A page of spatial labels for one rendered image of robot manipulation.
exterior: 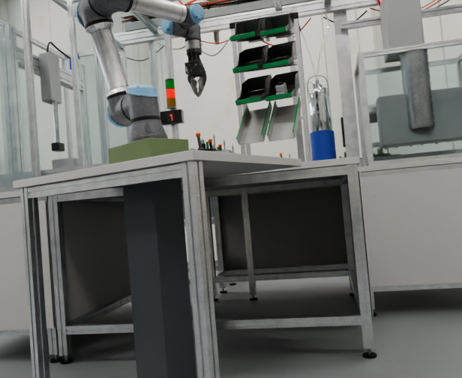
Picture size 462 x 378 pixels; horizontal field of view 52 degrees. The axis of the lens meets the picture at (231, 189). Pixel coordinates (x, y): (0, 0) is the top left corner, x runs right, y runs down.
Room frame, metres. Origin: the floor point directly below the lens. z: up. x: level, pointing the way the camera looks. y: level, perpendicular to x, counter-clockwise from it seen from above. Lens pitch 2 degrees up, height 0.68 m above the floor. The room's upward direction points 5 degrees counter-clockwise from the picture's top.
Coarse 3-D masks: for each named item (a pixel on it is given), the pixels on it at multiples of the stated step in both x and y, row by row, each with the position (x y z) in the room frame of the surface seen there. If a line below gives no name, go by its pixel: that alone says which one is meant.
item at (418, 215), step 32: (448, 160) 2.65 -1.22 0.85; (384, 192) 2.73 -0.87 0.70; (416, 192) 2.69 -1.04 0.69; (448, 192) 2.66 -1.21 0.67; (384, 224) 2.73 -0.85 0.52; (416, 224) 2.69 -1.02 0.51; (448, 224) 2.66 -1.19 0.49; (384, 256) 2.73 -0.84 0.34; (416, 256) 2.70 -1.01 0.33; (448, 256) 2.66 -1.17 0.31; (384, 288) 2.75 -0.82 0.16; (416, 288) 2.71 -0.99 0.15
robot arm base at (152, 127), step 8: (136, 120) 1.80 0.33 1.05; (144, 120) 1.79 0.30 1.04; (152, 120) 1.80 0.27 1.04; (136, 128) 1.79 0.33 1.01; (144, 128) 1.78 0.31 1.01; (152, 128) 1.79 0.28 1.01; (160, 128) 1.81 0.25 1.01; (136, 136) 1.78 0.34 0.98; (144, 136) 1.77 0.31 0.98; (152, 136) 1.78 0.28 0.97; (160, 136) 1.80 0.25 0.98
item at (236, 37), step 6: (240, 24) 2.49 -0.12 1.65; (246, 24) 2.55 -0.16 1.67; (252, 24) 2.54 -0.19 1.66; (258, 24) 2.53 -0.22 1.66; (264, 24) 2.46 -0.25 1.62; (240, 30) 2.48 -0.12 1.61; (246, 30) 2.56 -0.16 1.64; (252, 30) 2.55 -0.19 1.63; (258, 30) 2.35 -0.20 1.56; (234, 36) 2.32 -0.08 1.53; (240, 36) 2.31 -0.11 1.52; (246, 36) 2.30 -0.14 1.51; (252, 36) 2.30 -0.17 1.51
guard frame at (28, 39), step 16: (32, 64) 2.42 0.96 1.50; (64, 64) 3.69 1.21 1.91; (32, 80) 2.42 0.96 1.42; (32, 96) 2.40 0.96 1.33; (32, 112) 2.40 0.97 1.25; (32, 128) 2.40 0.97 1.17; (32, 144) 2.41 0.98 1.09; (32, 160) 2.40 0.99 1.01; (32, 176) 2.40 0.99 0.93; (0, 192) 2.44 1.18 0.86
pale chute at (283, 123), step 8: (296, 104) 2.43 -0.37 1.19; (272, 112) 2.38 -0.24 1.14; (280, 112) 2.43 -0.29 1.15; (288, 112) 2.40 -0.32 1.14; (296, 112) 2.31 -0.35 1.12; (272, 120) 2.36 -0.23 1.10; (280, 120) 2.38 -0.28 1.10; (288, 120) 2.36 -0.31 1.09; (296, 120) 2.29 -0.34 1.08; (272, 128) 2.35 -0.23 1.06; (280, 128) 2.33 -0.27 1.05; (288, 128) 2.31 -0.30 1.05; (296, 128) 2.28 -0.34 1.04; (272, 136) 2.30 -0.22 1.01; (280, 136) 2.28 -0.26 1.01; (288, 136) 2.26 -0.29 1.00
